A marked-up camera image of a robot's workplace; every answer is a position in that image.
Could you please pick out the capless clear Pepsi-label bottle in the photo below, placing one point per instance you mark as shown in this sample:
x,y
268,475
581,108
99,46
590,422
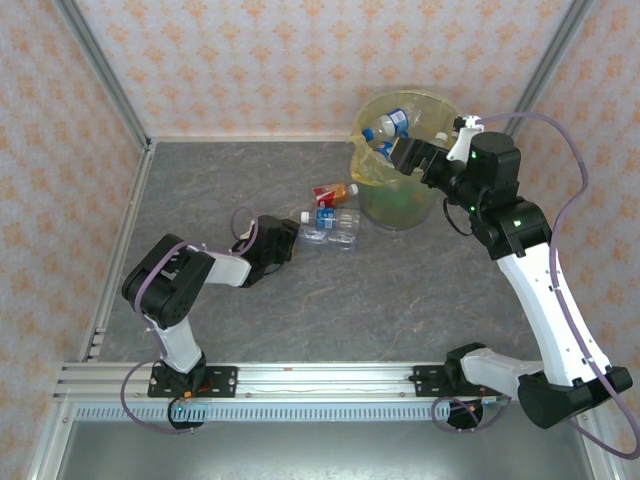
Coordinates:
x,y
386,149

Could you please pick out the blue-label clear bottle white cap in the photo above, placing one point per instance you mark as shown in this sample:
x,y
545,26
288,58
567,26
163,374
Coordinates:
x,y
325,218

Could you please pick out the red orange label bottle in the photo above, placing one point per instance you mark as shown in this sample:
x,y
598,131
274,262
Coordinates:
x,y
330,195

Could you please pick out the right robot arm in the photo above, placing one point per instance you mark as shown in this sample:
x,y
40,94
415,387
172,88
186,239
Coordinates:
x,y
540,295

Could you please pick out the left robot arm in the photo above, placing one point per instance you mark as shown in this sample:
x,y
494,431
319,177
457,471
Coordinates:
x,y
165,280

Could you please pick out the yellow plastic bin liner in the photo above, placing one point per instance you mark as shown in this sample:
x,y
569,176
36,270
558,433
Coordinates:
x,y
362,170

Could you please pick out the yellow mesh waste bin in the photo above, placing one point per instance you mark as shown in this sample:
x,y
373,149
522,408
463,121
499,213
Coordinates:
x,y
395,215

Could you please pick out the grey metal panel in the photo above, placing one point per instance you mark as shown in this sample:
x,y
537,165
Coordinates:
x,y
320,450

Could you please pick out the aluminium table back rail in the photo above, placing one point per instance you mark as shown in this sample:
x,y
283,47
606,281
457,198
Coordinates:
x,y
250,138

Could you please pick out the aluminium corner post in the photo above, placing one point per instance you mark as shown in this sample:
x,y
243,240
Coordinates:
x,y
545,65
100,65

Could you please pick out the aluminium front mounting rail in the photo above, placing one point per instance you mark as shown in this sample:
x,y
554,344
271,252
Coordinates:
x,y
325,382

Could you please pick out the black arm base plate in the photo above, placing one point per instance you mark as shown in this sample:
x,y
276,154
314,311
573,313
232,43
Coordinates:
x,y
425,380
225,380

